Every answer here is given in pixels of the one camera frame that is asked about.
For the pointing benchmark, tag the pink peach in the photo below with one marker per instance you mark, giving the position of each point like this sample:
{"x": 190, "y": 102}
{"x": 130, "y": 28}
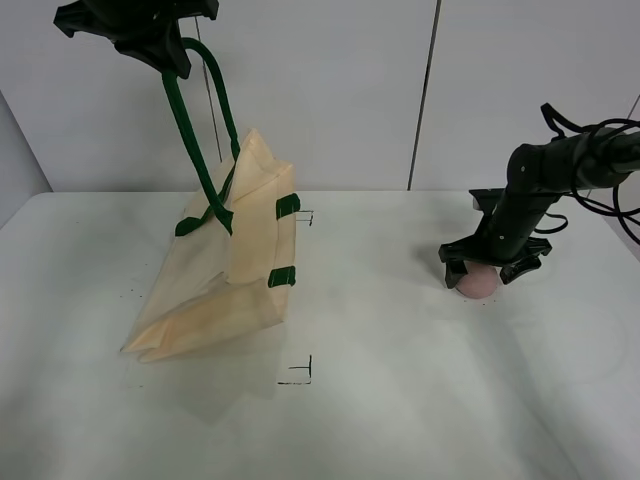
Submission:
{"x": 479, "y": 283}

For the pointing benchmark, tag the cream linen bag green handles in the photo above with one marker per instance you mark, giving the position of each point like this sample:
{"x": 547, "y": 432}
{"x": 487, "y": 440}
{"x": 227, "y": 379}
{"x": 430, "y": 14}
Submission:
{"x": 231, "y": 265}

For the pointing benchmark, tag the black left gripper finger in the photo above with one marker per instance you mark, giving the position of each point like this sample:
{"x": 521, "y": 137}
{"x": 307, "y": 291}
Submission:
{"x": 167, "y": 55}

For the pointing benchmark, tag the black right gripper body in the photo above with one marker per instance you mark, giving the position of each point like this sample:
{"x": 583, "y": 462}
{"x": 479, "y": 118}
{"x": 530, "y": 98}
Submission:
{"x": 504, "y": 234}

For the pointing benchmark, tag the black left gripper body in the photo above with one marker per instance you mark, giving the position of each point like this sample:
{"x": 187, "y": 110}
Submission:
{"x": 134, "y": 25}

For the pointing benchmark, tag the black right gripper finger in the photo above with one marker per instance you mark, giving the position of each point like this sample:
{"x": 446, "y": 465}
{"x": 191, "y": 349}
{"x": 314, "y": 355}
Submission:
{"x": 513, "y": 271}
{"x": 455, "y": 271}

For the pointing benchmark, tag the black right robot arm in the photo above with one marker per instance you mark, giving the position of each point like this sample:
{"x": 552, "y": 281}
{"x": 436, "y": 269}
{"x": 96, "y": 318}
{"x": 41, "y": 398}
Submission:
{"x": 600, "y": 157}

